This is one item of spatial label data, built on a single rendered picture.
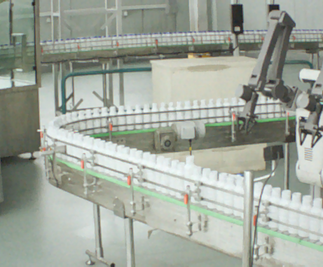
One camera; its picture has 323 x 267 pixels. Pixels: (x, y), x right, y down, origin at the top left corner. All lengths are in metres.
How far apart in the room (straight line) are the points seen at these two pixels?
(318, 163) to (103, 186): 1.18
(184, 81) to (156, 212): 4.16
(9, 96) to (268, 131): 4.00
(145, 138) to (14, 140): 3.82
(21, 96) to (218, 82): 2.39
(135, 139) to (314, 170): 1.91
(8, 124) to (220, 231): 5.79
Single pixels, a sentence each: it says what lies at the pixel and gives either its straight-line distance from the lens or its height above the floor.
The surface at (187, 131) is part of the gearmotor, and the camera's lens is 5.26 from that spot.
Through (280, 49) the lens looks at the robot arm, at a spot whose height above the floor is 1.67.
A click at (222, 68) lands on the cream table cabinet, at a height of 1.12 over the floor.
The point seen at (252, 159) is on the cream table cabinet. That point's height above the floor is 0.13.
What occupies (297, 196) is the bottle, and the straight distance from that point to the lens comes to 3.04.
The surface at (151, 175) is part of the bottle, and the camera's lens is 3.78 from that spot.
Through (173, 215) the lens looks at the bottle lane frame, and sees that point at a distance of 3.64.
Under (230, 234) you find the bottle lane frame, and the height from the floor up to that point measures 0.93.
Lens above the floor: 1.99
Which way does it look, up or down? 11 degrees down
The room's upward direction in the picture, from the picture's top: 2 degrees counter-clockwise
